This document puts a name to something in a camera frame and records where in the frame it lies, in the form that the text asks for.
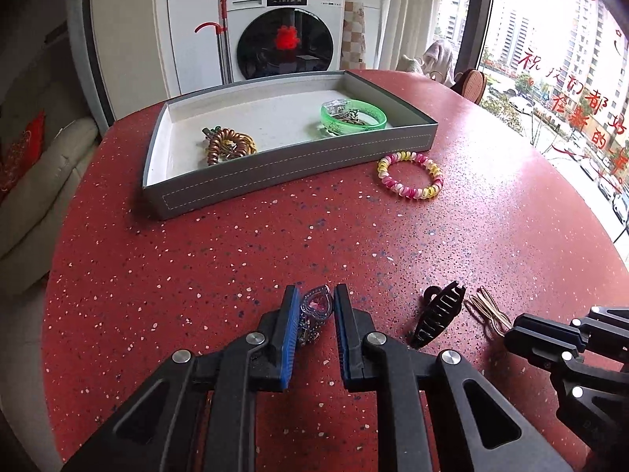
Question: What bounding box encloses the beige hair pin clip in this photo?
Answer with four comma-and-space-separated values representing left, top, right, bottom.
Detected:
464, 287, 513, 338

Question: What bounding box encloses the black hair claw clip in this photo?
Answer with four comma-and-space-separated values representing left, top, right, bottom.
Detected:
409, 280, 466, 350

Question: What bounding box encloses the silver purple pendant charm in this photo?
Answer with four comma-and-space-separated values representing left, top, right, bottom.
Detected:
298, 284, 334, 346

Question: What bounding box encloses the brown spiral hair tie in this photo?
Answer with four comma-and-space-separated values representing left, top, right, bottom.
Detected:
201, 125, 258, 166

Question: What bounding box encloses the yellow cord bracelet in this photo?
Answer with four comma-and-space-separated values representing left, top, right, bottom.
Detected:
217, 129, 259, 156

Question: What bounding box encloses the silver purple heart brooch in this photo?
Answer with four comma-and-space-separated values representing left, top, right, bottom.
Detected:
337, 110, 366, 126

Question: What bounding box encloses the green translucent bangle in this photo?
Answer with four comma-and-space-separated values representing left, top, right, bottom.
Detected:
320, 99, 388, 135

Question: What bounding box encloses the grey jewelry tray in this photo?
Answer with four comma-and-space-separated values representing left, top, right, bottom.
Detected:
142, 72, 438, 219

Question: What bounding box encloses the beige sofa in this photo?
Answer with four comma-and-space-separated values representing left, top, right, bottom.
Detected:
0, 77, 103, 301

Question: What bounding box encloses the brown chair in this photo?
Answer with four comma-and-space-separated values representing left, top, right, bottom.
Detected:
451, 68, 487, 105

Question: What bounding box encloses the white towel on rack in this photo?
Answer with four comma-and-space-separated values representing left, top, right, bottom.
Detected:
422, 39, 455, 87

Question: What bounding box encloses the red cushion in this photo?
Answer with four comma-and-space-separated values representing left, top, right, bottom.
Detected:
0, 111, 45, 200

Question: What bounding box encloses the checkered hanging cloth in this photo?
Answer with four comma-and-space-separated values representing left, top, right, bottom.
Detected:
340, 1, 366, 70

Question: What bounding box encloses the lower white washing machine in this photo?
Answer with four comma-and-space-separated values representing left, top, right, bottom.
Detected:
225, 0, 344, 82

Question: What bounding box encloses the white cabinet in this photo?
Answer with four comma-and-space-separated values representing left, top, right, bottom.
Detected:
154, 0, 223, 97

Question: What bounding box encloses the pink yellow spiral bracelet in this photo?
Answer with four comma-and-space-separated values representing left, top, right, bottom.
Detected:
376, 150, 445, 202

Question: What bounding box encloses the red handled mop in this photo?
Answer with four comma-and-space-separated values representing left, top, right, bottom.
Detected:
194, 0, 232, 84

